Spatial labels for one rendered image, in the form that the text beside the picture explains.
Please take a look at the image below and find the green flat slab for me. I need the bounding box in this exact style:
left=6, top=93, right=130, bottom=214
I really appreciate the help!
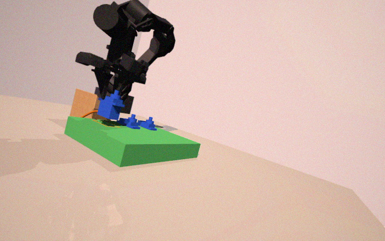
left=64, top=114, right=201, bottom=167

